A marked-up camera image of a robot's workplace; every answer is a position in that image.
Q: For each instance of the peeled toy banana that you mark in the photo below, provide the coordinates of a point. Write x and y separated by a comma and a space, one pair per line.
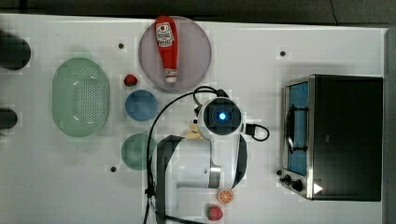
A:
193, 132

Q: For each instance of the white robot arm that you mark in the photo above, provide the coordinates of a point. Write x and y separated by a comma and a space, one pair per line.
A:
218, 160

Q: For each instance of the black toaster oven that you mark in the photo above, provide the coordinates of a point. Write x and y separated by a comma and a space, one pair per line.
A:
333, 138

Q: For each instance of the blue bowl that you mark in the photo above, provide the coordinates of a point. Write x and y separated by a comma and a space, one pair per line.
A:
141, 105

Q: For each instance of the grey round plate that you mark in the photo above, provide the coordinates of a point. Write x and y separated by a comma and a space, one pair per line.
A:
194, 56

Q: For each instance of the small red strawberry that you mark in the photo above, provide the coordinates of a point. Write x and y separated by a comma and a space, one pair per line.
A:
130, 80

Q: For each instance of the red ketchup bottle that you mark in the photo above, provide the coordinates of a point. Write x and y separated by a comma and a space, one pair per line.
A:
167, 43

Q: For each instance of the orange half toy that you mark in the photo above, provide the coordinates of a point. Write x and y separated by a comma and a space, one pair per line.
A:
225, 196

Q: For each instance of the large red strawberry toy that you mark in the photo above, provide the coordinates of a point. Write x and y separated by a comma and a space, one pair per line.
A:
214, 213

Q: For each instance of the green oval colander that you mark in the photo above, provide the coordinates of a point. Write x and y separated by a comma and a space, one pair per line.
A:
80, 97

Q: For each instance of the short black cup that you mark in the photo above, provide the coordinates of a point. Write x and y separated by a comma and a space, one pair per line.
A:
8, 118

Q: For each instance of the tall black cup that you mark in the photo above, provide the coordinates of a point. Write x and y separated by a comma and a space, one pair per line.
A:
15, 52

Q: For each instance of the green cup with handle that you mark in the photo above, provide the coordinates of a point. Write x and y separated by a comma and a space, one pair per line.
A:
135, 149

